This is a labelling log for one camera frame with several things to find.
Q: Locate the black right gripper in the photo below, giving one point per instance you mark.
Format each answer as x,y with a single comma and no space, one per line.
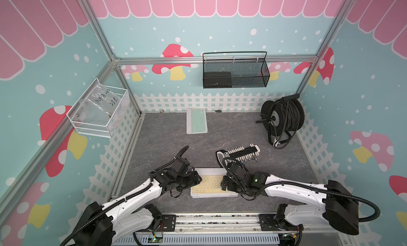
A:
228,186

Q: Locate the black cable reel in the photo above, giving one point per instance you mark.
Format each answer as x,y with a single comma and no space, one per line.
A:
282,119

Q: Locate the green key keyboard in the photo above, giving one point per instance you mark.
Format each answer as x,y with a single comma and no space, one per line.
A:
196,121

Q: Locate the black box in basket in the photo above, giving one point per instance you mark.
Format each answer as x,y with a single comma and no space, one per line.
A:
217,80

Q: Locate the black wire mesh basket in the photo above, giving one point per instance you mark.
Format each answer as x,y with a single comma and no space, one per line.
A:
248,69

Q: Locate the plastic bag in basket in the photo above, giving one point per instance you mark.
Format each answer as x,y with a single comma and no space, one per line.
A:
102,100

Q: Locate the clear wire wall basket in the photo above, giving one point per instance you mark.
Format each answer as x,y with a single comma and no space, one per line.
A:
93,123

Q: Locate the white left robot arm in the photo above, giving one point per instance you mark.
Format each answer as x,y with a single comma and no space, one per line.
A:
102,225

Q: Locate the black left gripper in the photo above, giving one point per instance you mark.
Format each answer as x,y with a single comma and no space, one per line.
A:
193,180

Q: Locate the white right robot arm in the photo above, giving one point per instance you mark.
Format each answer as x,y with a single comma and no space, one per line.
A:
330,204

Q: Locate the yellow key white keyboard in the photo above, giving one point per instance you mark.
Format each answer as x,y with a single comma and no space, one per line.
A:
210,186

